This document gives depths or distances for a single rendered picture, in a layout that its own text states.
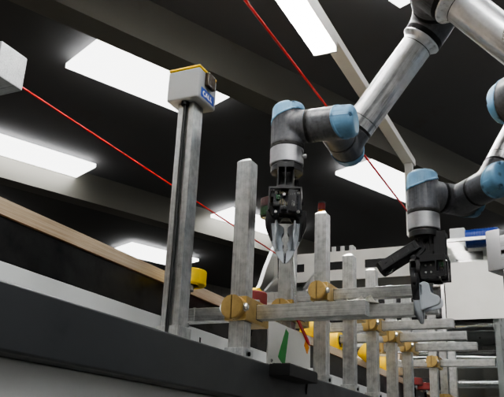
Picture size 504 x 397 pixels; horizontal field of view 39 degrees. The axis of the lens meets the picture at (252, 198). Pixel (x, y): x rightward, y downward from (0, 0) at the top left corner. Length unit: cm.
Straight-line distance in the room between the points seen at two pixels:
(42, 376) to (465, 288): 345
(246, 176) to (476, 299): 280
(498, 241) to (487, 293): 262
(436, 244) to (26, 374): 103
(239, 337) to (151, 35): 359
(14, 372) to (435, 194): 109
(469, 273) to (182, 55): 235
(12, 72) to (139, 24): 426
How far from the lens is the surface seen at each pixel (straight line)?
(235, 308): 146
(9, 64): 61
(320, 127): 156
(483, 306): 420
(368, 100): 170
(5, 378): 95
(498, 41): 157
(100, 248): 143
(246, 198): 155
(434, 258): 167
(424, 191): 172
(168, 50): 491
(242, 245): 152
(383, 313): 169
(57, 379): 102
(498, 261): 159
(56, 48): 571
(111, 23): 474
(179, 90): 139
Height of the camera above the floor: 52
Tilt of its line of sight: 20 degrees up
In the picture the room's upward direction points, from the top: 2 degrees clockwise
